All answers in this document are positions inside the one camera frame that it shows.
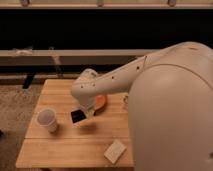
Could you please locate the white ceramic cup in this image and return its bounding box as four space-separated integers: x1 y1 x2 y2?
36 108 58 133

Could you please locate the black eraser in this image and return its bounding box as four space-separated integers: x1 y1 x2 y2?
71 110 86 123

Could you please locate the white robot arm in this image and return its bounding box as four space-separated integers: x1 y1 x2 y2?
71 42 213 171

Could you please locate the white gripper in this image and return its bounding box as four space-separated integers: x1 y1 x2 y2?
76 98 95 120

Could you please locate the grey horizontal rail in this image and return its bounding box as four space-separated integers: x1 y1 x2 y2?
0 49 154 66

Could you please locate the wooden table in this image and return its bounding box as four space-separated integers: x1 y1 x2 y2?
16 79 133 168

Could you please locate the beige sponge block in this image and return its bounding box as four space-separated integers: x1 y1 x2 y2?
104 140 126 164

